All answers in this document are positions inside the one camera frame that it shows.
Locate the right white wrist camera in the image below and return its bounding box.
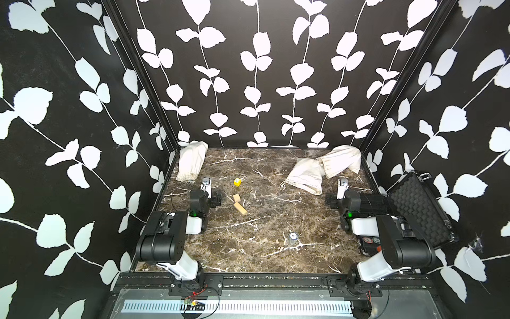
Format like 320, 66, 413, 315
337, 178, 349, 199

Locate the black front mounting rail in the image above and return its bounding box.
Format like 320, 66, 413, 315
113, 272, 434, 299

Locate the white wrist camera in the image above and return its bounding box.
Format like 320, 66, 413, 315
337, 178, 349, 199
201, 177, 212, 199

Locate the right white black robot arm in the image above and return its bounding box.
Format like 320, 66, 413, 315
325, 189, 436, 284

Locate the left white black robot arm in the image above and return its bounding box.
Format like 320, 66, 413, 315
135, 190, 223, 287

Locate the small clear glass jar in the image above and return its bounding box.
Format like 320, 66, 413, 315
288, 232, 300, 247

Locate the black foam-lined hard case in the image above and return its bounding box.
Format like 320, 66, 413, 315
348, 171, 459, 249

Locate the cream cloth drawstring soil bag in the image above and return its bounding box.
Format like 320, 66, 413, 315
280, 158, 325, 195

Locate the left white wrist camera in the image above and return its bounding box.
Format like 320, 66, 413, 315
201, 177, 212, 199

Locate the perforated metal rail strip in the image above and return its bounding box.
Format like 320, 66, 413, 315
120, 300, 353, 316

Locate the long wooden block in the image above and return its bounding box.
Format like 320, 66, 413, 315
233, 202, 248, 215

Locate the small green circuit board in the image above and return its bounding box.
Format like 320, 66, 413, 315
183, 300, 206, 312

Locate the cream cloth bag corner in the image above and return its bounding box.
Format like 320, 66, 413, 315
176, 141, 209, 182
316, 145, 362, 179

